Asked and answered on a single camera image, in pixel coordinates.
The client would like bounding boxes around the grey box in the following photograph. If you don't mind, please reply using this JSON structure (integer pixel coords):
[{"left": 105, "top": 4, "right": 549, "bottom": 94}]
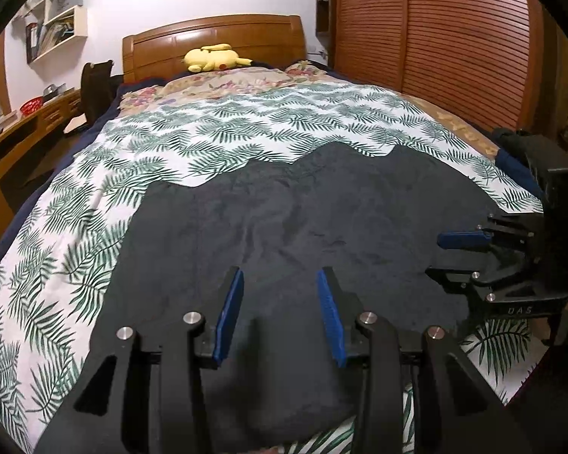
[{"left": 42, "top": 82, "right": 69, "bottom": 102}]

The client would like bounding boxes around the black jacket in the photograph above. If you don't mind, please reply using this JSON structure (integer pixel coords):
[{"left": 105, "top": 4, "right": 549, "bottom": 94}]
[{"left": 87, "top": 144, "right": 545, "bottom": 450}]

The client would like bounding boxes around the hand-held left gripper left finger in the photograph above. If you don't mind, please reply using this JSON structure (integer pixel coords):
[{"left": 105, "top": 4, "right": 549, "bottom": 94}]
[{"left": 31, "top": 266, "right": 245, "bottom": 454}]

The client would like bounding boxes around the row of books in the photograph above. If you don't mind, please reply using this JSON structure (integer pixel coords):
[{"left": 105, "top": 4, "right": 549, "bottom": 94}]
[{"left": 26, "top": 14, "right": 76, "bottom": 60}]

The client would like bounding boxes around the yellow plush toy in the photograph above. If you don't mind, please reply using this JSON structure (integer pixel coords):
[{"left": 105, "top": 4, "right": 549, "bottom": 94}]
[{"left": 184, "top": 44, "right": 253, "bottom": 74}]

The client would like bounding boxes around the tan patterned blanket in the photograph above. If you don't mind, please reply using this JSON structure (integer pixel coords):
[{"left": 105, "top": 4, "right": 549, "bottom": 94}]
[{"left": 402, "top": 95, "right": 502, "bottom": 157}]

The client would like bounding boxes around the white wall shelf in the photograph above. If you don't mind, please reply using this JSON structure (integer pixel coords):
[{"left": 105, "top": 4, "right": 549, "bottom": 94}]
[{"left": 12, "top": 0, "right": 92, "bottom": 64}]

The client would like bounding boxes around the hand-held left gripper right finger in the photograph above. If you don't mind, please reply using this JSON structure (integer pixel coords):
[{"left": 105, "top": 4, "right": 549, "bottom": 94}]
[{"left": 316, "top": 266, "right": 533, "bottom": 454}]

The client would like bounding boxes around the wooden louvred wardrobe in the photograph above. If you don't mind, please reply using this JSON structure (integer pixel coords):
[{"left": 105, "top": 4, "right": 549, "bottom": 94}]
[{"left": 315, "top": 0, "right": 550, "bottom": 133}]

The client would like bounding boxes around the dark green cloth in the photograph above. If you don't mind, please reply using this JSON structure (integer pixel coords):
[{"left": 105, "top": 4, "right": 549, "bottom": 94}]
[{"left": 491, "top": 127, "right": 568, "bottom": 171}]

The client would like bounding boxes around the leaf print bedspread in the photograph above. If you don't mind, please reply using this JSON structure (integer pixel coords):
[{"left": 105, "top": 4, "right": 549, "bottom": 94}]
[{"left": 0, "top": 82, "right": 545, "bottom": 454}]

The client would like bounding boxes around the wooden desk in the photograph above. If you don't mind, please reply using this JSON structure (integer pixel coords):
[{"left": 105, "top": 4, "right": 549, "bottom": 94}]
[{"left": 0, "top": 87, "right": 88, "bottom": 270}]

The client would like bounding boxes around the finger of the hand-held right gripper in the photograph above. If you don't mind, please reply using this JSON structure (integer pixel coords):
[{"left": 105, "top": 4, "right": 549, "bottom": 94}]
[
  {"left": 426, "top": 265, "right": 517, "bottom": 301},
  {"left": 437, "top": 213, "right": 535, "bottom": 258}
]

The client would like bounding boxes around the black chair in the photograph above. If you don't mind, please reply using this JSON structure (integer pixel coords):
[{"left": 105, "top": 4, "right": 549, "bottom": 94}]
[{"left": 64, "top": 59, "right": 124, "bottom": 135}]

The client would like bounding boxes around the wooden window frame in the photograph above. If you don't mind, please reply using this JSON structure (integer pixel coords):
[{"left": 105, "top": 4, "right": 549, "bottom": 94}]
[{"left": 0, "top": 28, "right": 12, "bottom": 117}]

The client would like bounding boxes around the wooden headboard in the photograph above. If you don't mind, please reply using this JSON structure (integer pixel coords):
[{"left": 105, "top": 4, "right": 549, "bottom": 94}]
[{"left": 122, "top": 14, "right": 308, "bottom": 83}]

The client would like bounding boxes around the floral pillow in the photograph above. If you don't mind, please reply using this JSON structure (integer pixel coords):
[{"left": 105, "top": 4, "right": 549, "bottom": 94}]
[{"left": 118, "top": 59, "right": 342, "bottom": 109}]

